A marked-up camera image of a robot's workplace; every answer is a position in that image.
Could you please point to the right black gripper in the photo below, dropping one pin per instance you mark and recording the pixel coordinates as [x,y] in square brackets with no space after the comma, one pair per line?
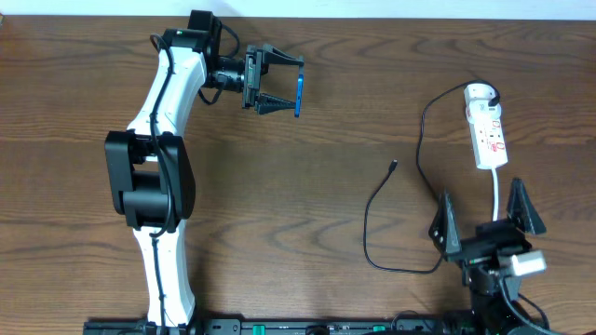
[487,246]

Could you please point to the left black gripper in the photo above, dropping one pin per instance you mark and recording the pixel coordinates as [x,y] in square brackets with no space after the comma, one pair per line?
[251,77]

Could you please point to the blue Galaxy smartphone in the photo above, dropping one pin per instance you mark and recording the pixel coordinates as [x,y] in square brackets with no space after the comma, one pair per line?
[299,95]

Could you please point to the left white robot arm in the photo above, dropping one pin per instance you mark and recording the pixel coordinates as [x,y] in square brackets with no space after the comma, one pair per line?
[150,173]

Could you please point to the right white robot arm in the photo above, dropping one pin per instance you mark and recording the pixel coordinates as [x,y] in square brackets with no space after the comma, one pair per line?
[495,296]

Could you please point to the white power strip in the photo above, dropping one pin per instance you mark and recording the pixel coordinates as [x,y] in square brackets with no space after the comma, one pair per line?
[484,119]

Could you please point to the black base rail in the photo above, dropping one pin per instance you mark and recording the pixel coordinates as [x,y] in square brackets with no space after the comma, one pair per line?
[231,326]

